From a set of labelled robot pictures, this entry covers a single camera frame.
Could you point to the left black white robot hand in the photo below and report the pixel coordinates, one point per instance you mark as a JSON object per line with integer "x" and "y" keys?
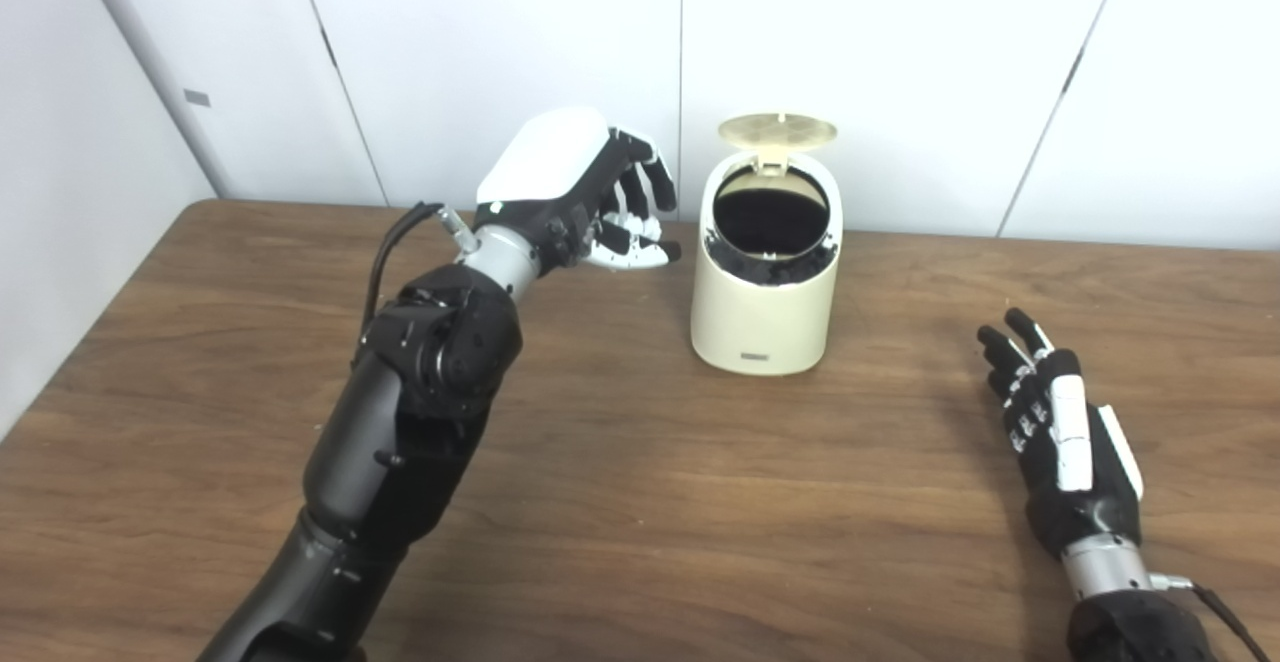
{"x": 545, "y": 162}

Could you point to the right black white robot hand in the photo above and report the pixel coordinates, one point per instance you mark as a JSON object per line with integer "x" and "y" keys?
{"x": 1070, "y": 432}

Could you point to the white paper ball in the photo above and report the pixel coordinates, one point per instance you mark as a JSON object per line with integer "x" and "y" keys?
{"x": 616, "y": 210}

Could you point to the cream round bin lid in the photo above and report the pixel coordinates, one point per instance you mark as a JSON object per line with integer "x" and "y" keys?
{"x": 778, "y": 129}

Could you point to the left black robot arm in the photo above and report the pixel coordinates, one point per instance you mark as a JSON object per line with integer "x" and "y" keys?
{"x": 400, "y": 442}

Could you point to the black bin liner bag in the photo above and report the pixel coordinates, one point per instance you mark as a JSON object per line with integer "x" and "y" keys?
{"x": 770, "y": 222}

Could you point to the cream desktop trash bin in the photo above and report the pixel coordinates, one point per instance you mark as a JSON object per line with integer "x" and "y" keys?
{"x": 765, "y": 322}

